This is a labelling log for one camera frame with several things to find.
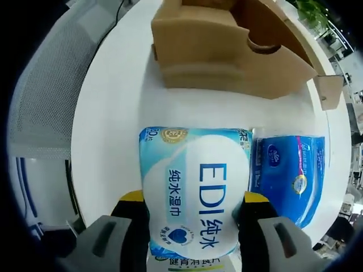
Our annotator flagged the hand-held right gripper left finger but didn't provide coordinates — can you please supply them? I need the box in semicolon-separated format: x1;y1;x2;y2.
72;190;151;272

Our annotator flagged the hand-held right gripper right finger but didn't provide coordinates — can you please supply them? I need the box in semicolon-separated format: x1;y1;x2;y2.
234;191;313;272

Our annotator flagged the blue soft tissue pack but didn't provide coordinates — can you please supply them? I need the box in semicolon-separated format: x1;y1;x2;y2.
248;135;327;230

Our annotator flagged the small white carton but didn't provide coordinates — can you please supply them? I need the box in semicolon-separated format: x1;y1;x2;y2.
147;249;242;272

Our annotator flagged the white blue wet wipes pack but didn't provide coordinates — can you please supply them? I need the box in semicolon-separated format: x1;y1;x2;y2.
138;126;254;257

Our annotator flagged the brown cardboard shoe box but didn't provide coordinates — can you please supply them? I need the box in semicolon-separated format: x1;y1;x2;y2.
150;0;346;111

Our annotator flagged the white blue-edged board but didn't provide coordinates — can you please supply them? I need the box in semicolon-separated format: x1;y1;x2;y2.
15;156;44;229

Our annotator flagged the grey mesh chair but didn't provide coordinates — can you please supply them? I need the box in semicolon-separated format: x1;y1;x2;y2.
8;15;115;161

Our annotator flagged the green potted plant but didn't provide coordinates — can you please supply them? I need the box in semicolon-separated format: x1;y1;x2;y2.
296;0;332;29

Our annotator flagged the thick black cable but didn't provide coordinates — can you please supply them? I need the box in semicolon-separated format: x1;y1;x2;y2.
64;159;86;229

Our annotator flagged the thin black cable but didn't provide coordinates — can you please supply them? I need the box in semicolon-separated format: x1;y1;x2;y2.
95;0;127;53

